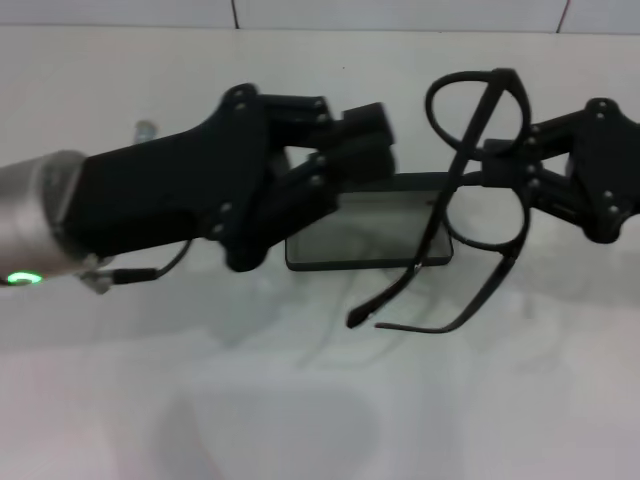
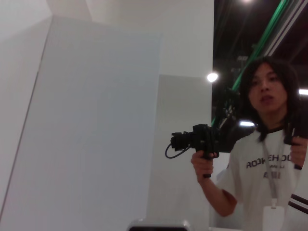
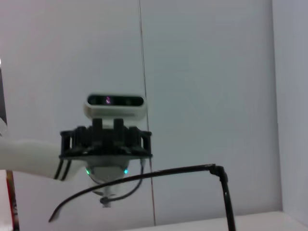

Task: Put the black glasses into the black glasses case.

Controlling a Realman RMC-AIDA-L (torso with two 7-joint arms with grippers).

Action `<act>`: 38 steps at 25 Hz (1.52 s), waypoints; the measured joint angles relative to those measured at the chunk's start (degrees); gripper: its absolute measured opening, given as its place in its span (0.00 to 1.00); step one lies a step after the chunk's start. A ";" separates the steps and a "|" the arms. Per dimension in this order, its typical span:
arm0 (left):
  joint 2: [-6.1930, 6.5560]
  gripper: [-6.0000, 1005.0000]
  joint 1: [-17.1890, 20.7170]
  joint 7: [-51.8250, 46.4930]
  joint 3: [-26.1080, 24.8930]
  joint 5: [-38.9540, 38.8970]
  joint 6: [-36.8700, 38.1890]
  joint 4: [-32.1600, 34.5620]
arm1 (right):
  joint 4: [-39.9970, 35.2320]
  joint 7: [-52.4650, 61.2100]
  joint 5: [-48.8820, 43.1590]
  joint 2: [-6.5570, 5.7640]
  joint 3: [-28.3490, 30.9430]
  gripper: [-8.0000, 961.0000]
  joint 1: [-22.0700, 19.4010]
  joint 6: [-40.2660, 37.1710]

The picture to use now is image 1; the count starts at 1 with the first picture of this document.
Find black glasses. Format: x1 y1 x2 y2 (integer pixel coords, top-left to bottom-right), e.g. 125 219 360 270
346 68 534 334

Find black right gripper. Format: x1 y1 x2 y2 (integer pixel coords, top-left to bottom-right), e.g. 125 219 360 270
480 97 640 245

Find black glasses case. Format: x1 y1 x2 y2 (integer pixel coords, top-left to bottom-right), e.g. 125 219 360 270
284 171 457 273

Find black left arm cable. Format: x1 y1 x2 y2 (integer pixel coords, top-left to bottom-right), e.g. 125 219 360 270
106 238 195 284

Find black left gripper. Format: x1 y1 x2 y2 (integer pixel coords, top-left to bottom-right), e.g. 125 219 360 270
63 83 275 273

